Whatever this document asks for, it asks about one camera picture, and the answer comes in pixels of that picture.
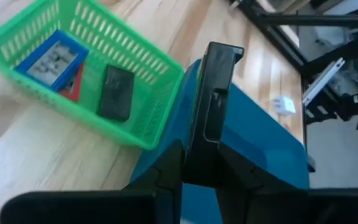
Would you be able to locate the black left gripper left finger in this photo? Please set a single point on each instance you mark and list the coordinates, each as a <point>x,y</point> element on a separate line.
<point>73,208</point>

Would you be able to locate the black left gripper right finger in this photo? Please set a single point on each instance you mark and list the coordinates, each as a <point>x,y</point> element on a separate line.
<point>259,205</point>

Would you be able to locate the red card box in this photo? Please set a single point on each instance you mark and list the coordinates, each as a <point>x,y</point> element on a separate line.
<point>75,90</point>

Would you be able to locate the blue card box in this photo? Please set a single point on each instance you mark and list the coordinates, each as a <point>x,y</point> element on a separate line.
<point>51,62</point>

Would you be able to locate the blue rectangular tray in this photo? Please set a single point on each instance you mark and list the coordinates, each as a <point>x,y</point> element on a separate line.
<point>259,140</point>

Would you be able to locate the flat white power adapter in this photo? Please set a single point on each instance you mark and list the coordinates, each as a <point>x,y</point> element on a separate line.
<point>286,105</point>

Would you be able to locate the white aluminium extrusion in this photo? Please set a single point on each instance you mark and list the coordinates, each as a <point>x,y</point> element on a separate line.
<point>322,82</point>

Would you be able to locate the green card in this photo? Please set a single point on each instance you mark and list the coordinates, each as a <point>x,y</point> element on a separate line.
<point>163,93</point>

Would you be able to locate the black metal table frame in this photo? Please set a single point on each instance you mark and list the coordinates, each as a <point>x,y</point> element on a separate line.
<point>291,20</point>

